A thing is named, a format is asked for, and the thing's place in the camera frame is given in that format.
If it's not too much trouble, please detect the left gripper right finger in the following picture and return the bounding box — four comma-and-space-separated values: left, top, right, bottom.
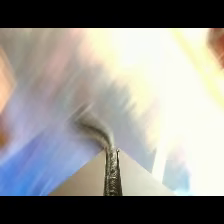
118, 148, 176, 196

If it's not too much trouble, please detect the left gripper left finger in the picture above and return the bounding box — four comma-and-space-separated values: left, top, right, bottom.
49, 149, 108, 196

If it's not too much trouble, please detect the black garment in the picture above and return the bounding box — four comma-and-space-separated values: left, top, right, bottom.
70, 105, 121, 196

